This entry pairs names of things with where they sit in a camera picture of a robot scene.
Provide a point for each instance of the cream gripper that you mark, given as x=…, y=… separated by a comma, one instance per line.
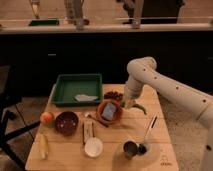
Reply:
x=128, y=102

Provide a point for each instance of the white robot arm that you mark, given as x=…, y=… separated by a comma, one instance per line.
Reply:
x=143, y=71

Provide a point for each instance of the small metal cup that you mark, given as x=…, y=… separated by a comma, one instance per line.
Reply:
x=130, y=149

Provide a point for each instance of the white round cup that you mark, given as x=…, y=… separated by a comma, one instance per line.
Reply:
x=93, y=147

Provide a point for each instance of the orange clay bowl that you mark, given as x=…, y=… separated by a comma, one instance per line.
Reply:
x=117, y=115

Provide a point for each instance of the bunch of dark grapes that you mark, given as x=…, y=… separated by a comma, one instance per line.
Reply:
x=114, y=95

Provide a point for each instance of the blue sponge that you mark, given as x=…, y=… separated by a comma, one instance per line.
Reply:
x=109, y=111

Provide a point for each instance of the white crumpled paper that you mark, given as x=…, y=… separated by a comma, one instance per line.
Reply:
x=85, y=98

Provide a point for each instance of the black and white ladle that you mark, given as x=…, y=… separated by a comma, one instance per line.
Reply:
x=142, y=149

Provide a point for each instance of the green plastic tray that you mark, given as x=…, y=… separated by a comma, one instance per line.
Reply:
x=68, y=86

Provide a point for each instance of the dark red bowl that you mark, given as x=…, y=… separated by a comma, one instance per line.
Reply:
x=66, y=123

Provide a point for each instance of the red apple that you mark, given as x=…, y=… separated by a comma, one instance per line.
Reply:
x=47, y=118

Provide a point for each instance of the green box on shelf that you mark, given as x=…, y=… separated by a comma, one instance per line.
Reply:
x=45, y=22

